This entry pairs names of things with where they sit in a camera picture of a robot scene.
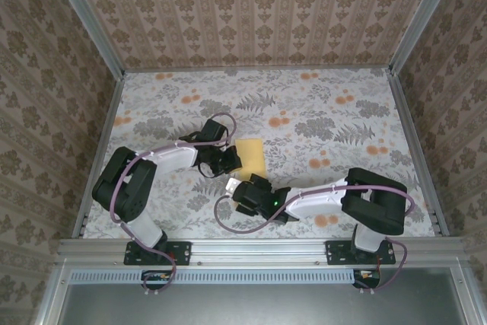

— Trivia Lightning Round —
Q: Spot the grey metal sheet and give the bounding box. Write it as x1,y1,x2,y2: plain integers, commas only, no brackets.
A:
56,282,467,325

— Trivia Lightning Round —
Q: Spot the small black circuit board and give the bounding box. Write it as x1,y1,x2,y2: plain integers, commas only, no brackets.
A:
352,269,382,290
141,269,173,291

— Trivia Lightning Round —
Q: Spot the floral table cover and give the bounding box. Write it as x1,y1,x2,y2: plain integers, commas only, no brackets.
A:
81,69,438,241

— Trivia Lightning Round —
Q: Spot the long aluminium mounting rail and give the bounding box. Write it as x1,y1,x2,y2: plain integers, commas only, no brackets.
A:
56,237,467,267

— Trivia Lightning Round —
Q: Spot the grey slotted cable duct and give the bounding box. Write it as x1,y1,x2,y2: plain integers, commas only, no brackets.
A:
70,268,358,285

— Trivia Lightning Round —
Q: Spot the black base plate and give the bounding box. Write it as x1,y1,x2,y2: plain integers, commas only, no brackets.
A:
124,240,191,266
326,240,396,266

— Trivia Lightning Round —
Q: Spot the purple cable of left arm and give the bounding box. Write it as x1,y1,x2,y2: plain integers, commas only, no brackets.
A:
109,112,237,296

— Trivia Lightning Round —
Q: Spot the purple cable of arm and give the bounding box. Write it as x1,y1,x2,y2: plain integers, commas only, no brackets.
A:
109,112,237,296
215,183,414,292

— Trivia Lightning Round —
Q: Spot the thin aluminium edge rail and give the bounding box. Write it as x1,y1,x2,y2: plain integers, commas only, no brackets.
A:
123,65,391,74

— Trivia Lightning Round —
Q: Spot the aluminium side rail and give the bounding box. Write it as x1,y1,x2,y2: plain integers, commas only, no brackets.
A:
72,72,126,238
386,68,452,237

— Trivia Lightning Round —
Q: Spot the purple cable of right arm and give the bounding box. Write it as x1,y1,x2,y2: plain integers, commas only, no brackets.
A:
215,183,414,292

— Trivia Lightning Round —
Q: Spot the slanted aluminium post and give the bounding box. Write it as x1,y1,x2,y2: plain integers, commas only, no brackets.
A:
388,0,464,75
43,0,126,78

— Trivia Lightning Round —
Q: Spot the aluminium outer frame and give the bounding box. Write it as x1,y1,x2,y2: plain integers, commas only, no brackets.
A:
33,258,487,325

